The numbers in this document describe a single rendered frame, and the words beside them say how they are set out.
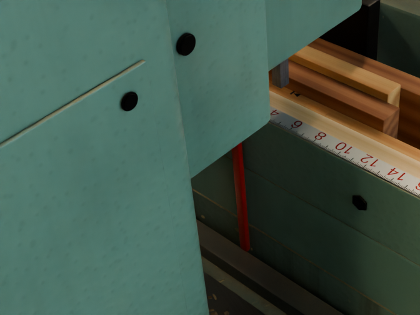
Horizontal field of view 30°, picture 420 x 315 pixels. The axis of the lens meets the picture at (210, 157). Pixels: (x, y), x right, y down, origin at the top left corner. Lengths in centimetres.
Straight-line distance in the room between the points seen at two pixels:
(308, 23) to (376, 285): 18
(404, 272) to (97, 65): 30
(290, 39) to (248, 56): 9
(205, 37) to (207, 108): 4
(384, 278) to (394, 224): 5
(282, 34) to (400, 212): 13
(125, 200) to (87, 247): 2
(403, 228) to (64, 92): 28
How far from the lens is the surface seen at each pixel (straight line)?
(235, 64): 41
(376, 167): 50
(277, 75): 57
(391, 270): 54
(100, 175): 31
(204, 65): 39
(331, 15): 53
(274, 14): 48
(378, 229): 52
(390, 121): 55
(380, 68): 59
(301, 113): 55
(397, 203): 49
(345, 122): 56
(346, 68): 58
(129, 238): 34
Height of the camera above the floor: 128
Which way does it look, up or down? 40 degrees down
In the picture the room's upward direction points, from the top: 6 degrees counter-clockwise
